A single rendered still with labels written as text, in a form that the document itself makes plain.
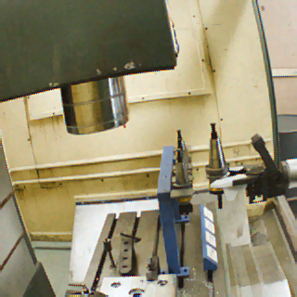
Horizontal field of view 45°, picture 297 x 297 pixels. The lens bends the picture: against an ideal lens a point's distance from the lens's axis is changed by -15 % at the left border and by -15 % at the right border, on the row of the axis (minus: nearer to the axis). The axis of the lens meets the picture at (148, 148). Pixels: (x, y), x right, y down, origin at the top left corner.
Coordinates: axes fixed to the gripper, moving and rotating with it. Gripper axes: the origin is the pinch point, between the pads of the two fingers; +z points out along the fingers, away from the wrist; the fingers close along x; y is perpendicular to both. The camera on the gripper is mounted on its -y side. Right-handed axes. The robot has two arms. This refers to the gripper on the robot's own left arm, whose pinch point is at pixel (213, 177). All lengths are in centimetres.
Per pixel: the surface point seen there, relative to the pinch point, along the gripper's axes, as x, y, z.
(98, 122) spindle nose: -7.0, -17.7, 23.6
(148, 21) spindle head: -11.9, -38.9, 9.9
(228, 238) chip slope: 71, 60, -10
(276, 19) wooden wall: 254, -48, -94
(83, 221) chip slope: 90, 53, 63
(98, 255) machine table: 37, 43, 44
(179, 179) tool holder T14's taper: 22.7, 8.1, 9.4
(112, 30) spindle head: -11.9, -38.2, 17.3
